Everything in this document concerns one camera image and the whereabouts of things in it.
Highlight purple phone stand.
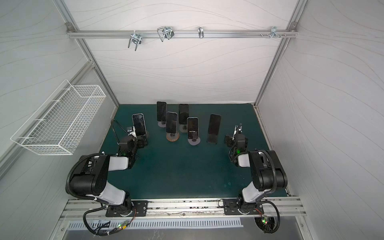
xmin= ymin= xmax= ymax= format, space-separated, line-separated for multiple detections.
xmin=188 ymin=138 xmax=201 ymax=146

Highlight pink-edged phone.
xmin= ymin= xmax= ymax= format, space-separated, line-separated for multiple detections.
xmin=166 ymin=112 xmax=178 ymax=134

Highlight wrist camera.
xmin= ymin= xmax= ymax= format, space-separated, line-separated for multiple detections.
xmin=233 ymin=124 xmax=243 ymax=141
xmin=127 ymin=127 xmax=136 ymax=135

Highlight small metal ring clamp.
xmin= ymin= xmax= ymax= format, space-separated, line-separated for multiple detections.
xmin=198 ymin=27 xmax=204 ymax=39

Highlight wooden base phone stand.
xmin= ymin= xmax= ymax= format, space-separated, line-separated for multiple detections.
xmin=166 ymin=132 xmax=180 ymax=142

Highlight silver-edged phone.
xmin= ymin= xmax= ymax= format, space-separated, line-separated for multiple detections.
xmin=187 ymin=117 xmax=199 ymax=140

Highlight aluminium crossbar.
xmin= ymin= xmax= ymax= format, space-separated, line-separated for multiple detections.
xmin=67 ymin=29 xmax=299 ymax=39

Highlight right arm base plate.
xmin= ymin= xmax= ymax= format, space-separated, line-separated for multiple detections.
xmin=223 ymin=199 xmax=264 ymax=216

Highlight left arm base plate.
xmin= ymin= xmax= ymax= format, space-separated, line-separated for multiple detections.
xmin=106 ymin=201 xmax=148 ymax=218

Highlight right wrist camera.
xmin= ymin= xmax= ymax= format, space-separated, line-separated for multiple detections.
xmin=233 ymin=124 xmax=243 ymax=141

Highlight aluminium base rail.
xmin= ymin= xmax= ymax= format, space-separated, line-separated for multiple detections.
xmin=59 ymin=197 xmax=307 ymax=220

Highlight back left phone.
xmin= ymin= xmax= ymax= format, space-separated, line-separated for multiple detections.
xmin=157 ymin=101 xmax=167 ymax=122

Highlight metal U-bolt clamp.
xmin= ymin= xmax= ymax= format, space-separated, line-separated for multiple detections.
xmin=128 ymin=32 xmax=142 ymax=51

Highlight grey round stand back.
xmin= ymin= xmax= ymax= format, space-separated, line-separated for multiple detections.
xmin=180 ymin=125 xmax=188 ymax=133

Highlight white-edged phone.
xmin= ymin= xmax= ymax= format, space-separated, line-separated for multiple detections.
xmin=132 ymin=113 xmax=147 ymax=136

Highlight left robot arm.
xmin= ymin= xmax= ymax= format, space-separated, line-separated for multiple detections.
xmin=65 ymin=114 xmax=148 ymax=211

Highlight metal bracket clamp right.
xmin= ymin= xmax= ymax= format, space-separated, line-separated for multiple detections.
xmin=260 ymin=27 xmax=286 ymax=39

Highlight metal hook clamp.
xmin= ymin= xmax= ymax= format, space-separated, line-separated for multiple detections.
xmin=157 ymin=26 xmax=175 ymax=42

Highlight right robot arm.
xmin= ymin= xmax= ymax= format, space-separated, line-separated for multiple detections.
xmin=224 ymin=134 xmax=288 ymax=214

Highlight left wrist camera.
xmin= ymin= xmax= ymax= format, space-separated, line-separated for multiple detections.
xmin=127 ymin=127 xmax=136 ymax=135

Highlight black phone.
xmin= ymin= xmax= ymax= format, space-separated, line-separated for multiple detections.
xmin=208 ymin=114 xmax=222 ymax=136

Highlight white slotted cable duct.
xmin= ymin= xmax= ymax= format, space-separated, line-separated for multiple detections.
xmin=67 ymin=218 xmax=244 ymax=231

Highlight white wire basket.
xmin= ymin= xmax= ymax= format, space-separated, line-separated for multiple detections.
xmin=11 ymin=80 xmax=106 ymax=156

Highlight left black cable bundle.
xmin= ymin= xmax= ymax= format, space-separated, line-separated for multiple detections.
xmin=82 ymin=205 xmax=137 ymax=237

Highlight back right dark phone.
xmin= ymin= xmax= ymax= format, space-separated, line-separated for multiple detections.
xmin=179 ymin=104 xmax=189 ymax=125

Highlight black folding phone stand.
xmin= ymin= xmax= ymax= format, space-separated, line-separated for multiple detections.
xmin=207 ymin=134 xmax=218 ymax=145

